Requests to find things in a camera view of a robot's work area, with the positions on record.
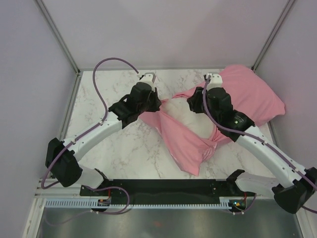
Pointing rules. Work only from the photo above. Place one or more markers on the pink satin pillowcase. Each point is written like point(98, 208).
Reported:
point(191, 136)

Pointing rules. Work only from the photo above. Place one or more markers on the white slotted cable duct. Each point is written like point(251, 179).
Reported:
point(95, 203)

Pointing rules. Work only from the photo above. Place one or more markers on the aluminium frame post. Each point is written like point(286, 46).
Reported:
point(274, 32)
point(55, 31)

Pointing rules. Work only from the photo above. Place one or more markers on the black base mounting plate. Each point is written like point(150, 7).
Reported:
point(170, 191)

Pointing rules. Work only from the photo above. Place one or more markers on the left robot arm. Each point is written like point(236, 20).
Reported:
point(63, 156)

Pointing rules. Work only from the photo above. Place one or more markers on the left aluminium frame post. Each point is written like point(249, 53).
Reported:
point(55, 31)

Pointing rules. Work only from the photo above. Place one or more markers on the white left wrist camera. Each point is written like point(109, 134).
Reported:
point(148, 78)

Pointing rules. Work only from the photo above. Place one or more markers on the white pillow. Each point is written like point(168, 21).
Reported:
point(200, 124)

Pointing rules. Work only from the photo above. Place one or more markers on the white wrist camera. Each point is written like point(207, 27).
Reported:
point(213, 80)
point(148, 78)

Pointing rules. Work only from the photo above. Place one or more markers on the aluminium front rail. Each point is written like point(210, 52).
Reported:
point(58, 191)

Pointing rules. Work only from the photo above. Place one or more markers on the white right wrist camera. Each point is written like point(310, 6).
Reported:
point(213, 80)

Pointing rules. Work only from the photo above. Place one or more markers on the right aluminium frame post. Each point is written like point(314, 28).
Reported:
point(274, 32)

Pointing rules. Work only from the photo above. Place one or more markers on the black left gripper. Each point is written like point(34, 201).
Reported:
point(157, 102)

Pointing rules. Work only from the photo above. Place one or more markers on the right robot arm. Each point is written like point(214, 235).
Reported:
point(293, 184)

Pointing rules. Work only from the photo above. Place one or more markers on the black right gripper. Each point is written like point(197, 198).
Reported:
point(193, 100)

